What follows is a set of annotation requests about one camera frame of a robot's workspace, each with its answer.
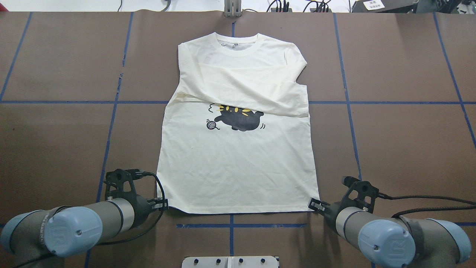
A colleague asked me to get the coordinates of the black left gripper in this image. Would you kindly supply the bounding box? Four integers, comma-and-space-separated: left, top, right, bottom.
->
103, 169, 169, 227

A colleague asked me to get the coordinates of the cream long-sleeve cat shirt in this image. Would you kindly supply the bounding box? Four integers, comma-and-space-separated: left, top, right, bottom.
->
157, 32, 320, 215

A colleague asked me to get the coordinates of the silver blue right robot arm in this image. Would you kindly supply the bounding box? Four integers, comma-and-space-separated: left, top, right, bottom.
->
308, 176, 475, 268

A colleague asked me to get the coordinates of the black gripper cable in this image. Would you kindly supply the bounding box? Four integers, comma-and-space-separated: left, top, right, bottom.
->
376, 192, 476, 218
11, 170, 166, 268

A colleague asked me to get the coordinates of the aluminium frame post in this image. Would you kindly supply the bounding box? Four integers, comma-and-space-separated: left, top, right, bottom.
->
224, 0, 242, 17

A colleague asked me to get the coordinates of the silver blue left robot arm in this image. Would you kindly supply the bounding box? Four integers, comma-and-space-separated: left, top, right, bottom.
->
1, 169, 168, 257

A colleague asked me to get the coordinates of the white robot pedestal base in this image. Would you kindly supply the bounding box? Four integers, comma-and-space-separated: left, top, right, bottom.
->
181, 256, 280, 268

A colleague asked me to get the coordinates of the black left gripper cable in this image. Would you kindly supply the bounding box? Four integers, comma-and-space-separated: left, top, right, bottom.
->
11, 170, 166, 268

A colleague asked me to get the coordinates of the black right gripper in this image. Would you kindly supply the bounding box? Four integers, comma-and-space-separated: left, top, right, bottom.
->
308, 176, 379, 231

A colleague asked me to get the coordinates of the dark device with white label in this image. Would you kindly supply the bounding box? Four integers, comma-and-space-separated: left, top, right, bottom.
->
351, 0, 418, 13

